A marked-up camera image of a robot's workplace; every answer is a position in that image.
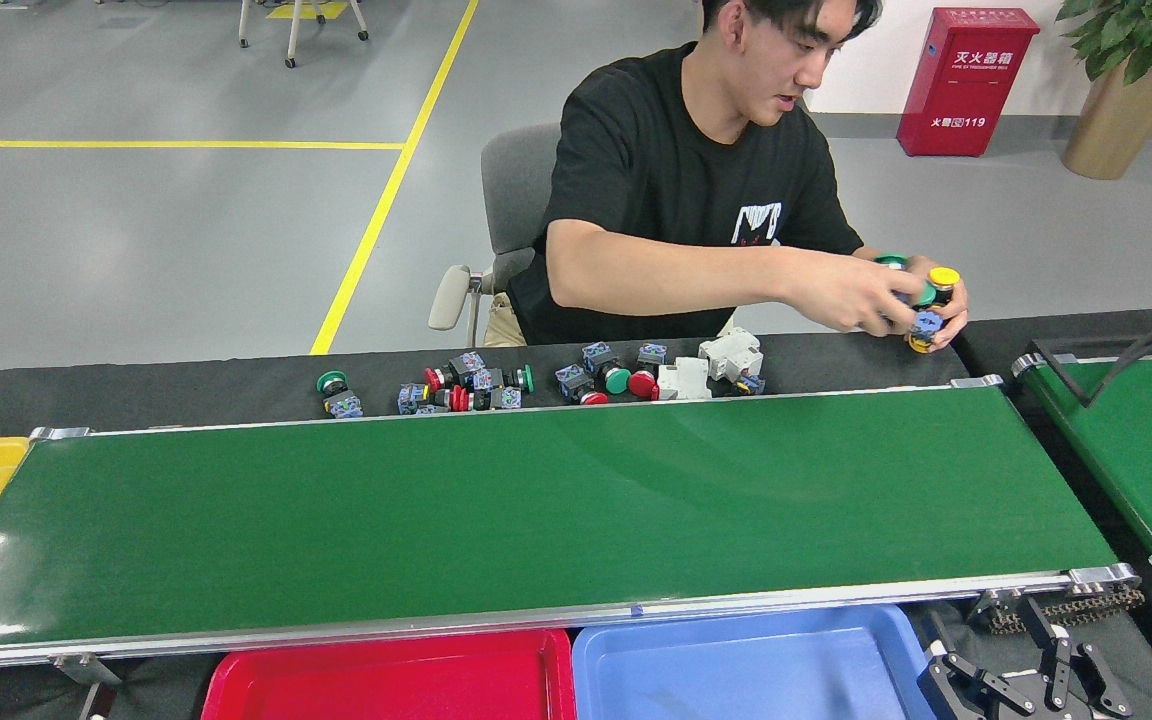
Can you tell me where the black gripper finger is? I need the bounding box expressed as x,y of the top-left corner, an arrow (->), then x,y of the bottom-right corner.
1026,598 -> 1132,717
919,640 -> 1037,720

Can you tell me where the green feeder conveyor belt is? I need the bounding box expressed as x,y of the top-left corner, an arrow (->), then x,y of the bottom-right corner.
1011,350 -> 1152,579

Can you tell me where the blue plastic tray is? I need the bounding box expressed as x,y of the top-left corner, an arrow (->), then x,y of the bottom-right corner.
572,603 -> 942,720

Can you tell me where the long green conveyor belt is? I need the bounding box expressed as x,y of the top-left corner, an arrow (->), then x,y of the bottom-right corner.
0,374 -> 1142,689

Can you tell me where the red plastic tray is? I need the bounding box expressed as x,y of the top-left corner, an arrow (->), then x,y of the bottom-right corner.
201,628 -> 578,720

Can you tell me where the person's left hand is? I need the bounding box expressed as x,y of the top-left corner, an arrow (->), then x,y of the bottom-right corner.
902,255 -> 970,352

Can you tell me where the person's right hand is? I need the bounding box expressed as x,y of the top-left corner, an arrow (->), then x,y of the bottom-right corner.
786,252 -> 929,336

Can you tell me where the potted plant gold pot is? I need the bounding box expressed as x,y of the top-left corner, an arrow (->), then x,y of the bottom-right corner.
1054,0 -> 1152,181

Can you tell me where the person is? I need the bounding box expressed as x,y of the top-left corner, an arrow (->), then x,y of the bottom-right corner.
481,0 -> 969,353

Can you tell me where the red fire extinguisher box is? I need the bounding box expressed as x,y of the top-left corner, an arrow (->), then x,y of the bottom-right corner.
896,7 -> 1041,158

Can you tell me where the grey office chair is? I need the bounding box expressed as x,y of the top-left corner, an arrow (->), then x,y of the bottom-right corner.
427,122 -> 739,348

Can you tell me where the white wheeled stand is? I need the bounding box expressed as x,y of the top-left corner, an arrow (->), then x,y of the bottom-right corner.
238,0 -> 370,69

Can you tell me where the black drive chain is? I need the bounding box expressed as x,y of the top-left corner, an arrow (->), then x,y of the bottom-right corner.
986,588 -> 1147,636

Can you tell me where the black cable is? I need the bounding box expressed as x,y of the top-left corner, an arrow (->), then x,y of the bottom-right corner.
1031,312 -> 1152,408

